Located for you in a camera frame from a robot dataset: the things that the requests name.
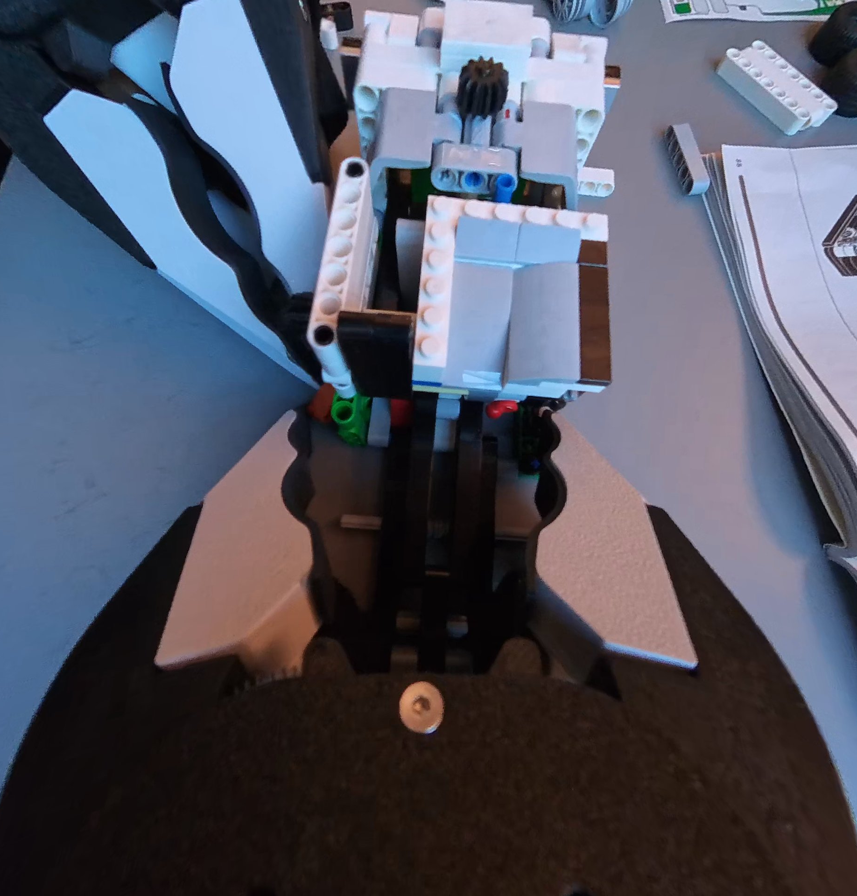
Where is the open lego instruction booklet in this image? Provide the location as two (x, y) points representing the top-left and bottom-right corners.
(702, 143), (857, 610)

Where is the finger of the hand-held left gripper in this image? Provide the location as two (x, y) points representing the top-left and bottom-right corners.
(111, 0), (331, 310)
(42, 87), (321, 389)

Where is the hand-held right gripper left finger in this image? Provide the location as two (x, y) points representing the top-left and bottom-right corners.
(153, 409), (347, 686)

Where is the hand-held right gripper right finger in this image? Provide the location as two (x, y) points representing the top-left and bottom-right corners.
(521, 416), (702, 686)

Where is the grey short lego beam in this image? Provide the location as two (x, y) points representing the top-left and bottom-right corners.
(664, 122), (711, 196)

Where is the black lego tyre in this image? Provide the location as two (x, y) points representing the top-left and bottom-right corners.
(809, 0), (857, 68)
(821, 63), (857, 118)

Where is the white long lego brick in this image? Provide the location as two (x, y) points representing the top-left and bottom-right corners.
(716, 40), (838, 137)

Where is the lego sticker sheet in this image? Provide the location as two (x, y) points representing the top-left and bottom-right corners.
(660, 0), (847, 24)

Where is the partly built lego truck model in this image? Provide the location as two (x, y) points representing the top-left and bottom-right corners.
(306, 0), (622, 673)

